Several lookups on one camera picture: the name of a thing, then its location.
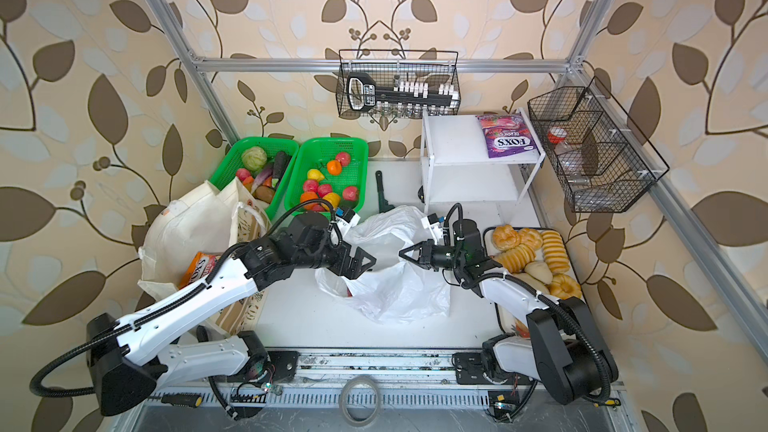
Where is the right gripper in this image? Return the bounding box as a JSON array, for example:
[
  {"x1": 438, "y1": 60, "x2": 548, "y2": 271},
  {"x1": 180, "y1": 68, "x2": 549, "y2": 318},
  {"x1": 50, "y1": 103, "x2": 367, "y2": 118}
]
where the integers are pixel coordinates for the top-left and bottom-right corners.
[{"x1": 400, "y1": 240, "x2": 465, "y2": 271}]

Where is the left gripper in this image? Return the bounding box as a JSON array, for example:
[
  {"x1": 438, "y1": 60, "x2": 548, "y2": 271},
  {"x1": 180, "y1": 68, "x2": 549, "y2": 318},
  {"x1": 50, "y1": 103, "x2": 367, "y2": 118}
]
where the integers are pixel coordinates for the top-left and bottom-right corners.
[{"x1": 292, "y1": 232, "x2": 379, "y2": 279}]

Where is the white plastic bag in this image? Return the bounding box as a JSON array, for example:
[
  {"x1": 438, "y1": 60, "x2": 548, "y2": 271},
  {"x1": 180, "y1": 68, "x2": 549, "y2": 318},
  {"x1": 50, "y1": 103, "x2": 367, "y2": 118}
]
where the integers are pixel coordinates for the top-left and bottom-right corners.
[{"x1": 315, "y1": 205, "x2": 450, "y2": 325}]

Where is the yellow lemon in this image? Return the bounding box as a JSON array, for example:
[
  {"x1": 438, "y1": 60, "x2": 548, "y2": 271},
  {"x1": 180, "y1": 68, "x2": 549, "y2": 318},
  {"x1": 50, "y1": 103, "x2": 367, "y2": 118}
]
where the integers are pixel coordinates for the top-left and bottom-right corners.
[{"x1": 306, "y1": 169, "x2": 326, "y2": 182}]

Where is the orange fruit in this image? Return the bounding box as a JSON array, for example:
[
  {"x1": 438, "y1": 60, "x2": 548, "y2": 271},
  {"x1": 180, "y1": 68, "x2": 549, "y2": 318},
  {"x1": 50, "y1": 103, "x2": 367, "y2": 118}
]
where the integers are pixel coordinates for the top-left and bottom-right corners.
[{"x1": 326, "y1": 159, "x2": 343, "y2": 176}]

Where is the cream floral tote bag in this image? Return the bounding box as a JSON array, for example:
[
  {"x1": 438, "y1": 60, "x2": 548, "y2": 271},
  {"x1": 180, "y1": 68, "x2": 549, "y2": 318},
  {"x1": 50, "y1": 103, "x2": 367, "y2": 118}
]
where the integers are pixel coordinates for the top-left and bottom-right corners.
[{"x1": 138, "y1": 179, "x2": 271, "y2": 301}]

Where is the orange snack bag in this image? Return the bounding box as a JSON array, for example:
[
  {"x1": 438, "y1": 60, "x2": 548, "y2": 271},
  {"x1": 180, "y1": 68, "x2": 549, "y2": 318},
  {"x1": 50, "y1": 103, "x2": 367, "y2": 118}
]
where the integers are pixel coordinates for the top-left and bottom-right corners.
[{"x1": 178, "y1": 252, "x2": 220, "y2": 289}]

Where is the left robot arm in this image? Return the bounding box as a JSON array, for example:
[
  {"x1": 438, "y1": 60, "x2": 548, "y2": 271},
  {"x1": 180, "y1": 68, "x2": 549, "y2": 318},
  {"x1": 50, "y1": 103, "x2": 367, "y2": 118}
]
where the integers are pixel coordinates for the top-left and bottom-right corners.
[{"x1": 29, "y1": 208, "x2": 376, "y2": 417}]

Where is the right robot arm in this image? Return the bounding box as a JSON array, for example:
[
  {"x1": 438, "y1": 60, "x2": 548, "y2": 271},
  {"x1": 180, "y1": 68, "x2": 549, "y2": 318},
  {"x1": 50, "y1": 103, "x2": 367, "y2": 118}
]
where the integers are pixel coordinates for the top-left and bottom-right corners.
[{"x1": 399, "y1": 204, "x2": 619, "y2": 404}]

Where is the dark green pipe wrench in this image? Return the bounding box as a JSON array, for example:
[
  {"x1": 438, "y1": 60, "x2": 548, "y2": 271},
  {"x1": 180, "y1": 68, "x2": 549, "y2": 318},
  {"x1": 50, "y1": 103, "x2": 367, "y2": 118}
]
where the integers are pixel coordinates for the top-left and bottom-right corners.
[{"x1": 375, "y1": 170, "x2": 395, "y2": 213}]

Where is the pink red apple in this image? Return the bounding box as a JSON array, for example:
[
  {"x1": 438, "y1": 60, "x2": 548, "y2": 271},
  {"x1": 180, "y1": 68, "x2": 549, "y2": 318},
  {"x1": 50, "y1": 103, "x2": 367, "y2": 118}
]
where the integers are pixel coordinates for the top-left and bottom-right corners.
[{"x1": 342, "y1": 186, "x2": 360, "y2": 202}]

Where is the right green fruit basket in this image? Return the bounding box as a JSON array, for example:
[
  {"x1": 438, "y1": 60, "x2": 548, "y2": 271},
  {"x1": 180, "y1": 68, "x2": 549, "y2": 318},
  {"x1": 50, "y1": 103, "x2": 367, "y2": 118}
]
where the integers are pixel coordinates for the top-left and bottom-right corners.
[{"x1": 283, "y1": 138, "x2": 368, "y2": 212}]

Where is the white two-tier shelf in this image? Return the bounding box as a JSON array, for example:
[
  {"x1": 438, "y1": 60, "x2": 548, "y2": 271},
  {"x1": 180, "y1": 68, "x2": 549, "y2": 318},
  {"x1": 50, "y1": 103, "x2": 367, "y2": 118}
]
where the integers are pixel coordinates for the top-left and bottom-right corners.
[{"x1": 420, "y1": 115, "x2": 545, "y2": 212}]

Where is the light purple eggplant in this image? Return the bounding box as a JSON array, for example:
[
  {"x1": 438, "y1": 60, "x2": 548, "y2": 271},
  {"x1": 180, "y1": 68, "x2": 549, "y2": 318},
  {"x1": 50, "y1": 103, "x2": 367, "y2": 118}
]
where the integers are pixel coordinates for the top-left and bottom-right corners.
[{"x1": 250, "y1": 163, "x2": 275, "y2": 196}]

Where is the dark green cucumber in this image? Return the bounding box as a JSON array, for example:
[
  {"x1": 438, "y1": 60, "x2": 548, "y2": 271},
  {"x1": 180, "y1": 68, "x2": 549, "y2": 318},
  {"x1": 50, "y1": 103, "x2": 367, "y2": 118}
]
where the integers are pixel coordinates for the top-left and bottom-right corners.
[{"x1": 272, "y1": 151, "x2": 291, "y2": 188}]

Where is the bread tray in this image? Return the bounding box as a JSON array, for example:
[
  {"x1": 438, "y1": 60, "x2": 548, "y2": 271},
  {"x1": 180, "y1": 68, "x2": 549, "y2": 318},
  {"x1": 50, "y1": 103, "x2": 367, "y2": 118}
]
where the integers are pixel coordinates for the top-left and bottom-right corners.
[{"x1": 483, "y1": 224, "x2": 583, "y2": 299}]

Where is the tape roll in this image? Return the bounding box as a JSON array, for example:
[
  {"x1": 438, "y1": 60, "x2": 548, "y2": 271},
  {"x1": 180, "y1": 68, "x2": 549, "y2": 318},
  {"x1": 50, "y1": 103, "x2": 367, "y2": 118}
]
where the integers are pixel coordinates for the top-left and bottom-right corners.
[{"x1": 338, "y1": 375, "x2": 383, "y2": 428}]

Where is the green cabbage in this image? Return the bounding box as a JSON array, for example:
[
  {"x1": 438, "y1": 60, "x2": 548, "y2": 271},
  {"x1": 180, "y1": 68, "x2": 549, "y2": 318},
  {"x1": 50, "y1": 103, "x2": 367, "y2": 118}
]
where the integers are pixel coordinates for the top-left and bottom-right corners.
[{"x1": 241, "y1": 146, "x2": 268, "y2": 173}]

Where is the left green vegetable basket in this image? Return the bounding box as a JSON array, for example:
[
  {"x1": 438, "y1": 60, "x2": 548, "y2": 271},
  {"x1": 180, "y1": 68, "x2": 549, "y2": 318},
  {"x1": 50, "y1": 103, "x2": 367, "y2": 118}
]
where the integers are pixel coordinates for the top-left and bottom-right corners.
[{"x1": 209, "y1": 137, "x2": 300, "y2": 219}]

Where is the purple Fox's candy bag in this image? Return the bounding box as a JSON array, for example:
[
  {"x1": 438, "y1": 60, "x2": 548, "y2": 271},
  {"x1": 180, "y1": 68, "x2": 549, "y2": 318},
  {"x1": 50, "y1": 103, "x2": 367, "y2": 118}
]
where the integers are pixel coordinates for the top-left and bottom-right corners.
[{"x1": 476, "y1": 113, "x2": 537, "y2": 159}]

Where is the black tool set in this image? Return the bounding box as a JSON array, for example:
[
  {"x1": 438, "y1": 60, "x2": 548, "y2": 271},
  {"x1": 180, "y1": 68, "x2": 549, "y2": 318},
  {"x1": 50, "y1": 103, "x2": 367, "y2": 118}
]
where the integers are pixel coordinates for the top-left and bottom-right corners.
[{"x1": 341, "y1": 72, "x2": 461, "y2": 115}]

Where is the plastic bottle red cap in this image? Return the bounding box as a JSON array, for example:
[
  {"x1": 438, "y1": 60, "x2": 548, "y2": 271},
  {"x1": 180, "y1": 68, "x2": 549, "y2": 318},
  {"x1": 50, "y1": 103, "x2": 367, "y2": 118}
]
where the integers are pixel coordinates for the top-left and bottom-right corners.
[{"x1": 547, "y1": 126, "x2": 584, "y2": 176}]

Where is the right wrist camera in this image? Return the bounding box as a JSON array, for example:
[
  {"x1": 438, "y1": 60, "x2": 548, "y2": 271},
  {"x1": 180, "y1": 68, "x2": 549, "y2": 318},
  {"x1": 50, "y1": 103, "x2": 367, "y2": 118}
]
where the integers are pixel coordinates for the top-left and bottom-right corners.
[{"x1": 421, "y1": 213, "x2": 445, "y2": 245}]

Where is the back black wire basket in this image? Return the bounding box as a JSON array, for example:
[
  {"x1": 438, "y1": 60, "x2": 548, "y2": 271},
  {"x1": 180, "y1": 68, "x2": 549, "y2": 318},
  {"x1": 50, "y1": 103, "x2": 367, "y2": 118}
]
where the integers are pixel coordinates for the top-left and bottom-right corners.
[{"x1": 336, "y1": 47, "x2": 461, "y2": 120}]

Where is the black wire basket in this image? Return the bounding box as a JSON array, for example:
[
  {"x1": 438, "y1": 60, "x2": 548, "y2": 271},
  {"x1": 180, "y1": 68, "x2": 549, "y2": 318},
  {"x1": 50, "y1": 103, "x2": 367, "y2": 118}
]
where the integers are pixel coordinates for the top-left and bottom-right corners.
[
  {"x1": 527, "y1": 78, "x2": 669, "y2": 213},
  {"x1": 336, "y1": 47, "x2": 461, "y2": 120}
]

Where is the right black wire basket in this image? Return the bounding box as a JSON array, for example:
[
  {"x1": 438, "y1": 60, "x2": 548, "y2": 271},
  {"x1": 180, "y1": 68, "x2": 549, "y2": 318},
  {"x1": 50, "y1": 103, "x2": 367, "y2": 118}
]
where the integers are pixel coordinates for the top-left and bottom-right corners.
[{"x1": 527, "y1": 78, "x2": 669, "y2": 213}]

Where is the yellow handled screwdriver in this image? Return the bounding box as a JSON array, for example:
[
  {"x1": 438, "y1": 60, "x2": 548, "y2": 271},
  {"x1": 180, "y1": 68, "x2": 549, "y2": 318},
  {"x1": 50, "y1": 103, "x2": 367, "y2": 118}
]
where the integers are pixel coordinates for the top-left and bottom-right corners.
[{"x1": 149, "y1": 393, "x2": 203, "y2": 408}]

